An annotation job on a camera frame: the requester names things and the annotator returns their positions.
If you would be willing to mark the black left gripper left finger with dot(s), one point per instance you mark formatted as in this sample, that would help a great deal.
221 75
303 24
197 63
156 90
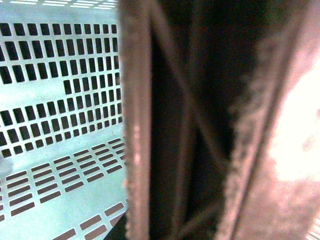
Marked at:
178 136

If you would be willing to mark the light green plastic basket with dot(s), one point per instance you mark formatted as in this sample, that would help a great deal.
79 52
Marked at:
62 150

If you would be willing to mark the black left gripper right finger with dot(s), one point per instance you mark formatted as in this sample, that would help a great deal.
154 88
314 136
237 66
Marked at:
272 190

